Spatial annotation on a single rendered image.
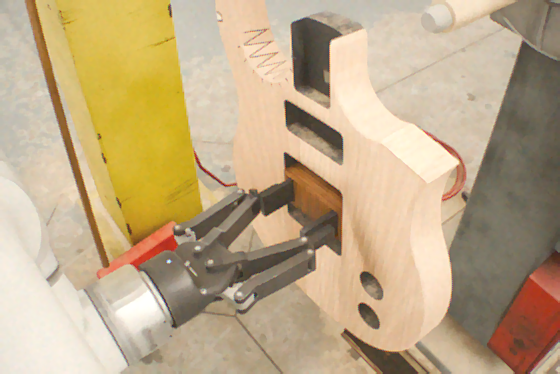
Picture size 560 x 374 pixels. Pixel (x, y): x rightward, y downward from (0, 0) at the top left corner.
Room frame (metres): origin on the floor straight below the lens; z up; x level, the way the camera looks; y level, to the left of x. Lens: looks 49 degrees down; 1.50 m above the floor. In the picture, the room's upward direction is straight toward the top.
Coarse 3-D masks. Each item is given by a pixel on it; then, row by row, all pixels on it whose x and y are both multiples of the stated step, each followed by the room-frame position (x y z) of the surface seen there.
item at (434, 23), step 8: (432, 8) 0.43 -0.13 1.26; (440, 8) 0.43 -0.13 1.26; (448, 8) 0.43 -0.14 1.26; (424, 16) 0.43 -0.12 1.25; (432, 16) 0.42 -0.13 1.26; (440, 16) 0.42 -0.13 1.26; (448, 16) 0.42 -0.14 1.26; (424, 24) 0.42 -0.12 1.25; (432, 24) 0.42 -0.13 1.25; (440, 24) 0.42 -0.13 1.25; (448, 24) 0.42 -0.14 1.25; (432, 32) 0.42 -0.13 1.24
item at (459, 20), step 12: (444, 0) 0.43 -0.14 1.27; (456, 0) 0.44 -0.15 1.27; (468, 0) 0.44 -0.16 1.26; (480, 0) 0.45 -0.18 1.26; (492, 0) 0.45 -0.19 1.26; (504, 0) 0.47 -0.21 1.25; (516, 0) 0.48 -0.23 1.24; (456, 12) 0.42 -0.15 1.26; (468, 12) 0.43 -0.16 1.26; (480, 12) 0.44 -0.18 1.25; (456, 24) 0.42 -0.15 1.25
